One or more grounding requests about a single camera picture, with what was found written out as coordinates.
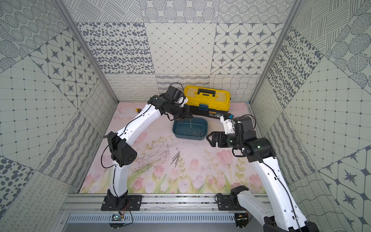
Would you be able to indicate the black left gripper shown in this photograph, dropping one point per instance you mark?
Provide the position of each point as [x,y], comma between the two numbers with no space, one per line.
[179,111]

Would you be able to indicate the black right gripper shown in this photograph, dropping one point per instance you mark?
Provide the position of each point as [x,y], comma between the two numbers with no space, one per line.
[221,136]

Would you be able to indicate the teal plastic storage box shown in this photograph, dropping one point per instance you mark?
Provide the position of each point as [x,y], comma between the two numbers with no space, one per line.
[181,129]

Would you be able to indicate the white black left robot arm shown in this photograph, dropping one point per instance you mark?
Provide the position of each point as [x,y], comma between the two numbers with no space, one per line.
[172,103]

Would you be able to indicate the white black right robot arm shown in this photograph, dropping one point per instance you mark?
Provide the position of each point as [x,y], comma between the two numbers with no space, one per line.
[283,214]

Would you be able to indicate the yellow black toolbox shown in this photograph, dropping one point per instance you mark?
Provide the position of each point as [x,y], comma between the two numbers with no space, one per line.
[207,102]

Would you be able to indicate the steel nail pile right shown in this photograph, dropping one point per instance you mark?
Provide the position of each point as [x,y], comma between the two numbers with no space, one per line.
[175,157]

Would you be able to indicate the steel nail pile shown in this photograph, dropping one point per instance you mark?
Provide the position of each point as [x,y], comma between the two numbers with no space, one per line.
[176,161]
[175,157]

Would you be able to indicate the steel nail pile lower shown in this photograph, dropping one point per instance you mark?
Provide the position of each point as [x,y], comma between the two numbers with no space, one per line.
[176,161]

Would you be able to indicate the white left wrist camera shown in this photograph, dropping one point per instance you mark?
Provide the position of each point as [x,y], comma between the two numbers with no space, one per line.
[182,101]

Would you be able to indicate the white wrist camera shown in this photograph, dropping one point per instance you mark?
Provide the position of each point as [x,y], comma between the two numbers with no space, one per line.
[182,101]
[227,122]

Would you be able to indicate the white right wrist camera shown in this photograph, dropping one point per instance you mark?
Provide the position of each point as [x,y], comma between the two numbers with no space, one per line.
[227,122]

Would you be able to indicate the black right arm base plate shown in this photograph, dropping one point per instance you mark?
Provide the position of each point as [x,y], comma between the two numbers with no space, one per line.
[226,203]

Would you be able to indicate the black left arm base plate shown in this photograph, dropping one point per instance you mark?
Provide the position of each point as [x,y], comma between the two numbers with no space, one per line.
[129,202]

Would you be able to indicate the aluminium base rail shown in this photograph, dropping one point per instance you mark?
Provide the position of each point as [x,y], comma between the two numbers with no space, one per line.
[151,203]

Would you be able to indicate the white perforated cable duct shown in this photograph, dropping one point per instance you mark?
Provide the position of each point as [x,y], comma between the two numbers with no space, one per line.
[153,218]

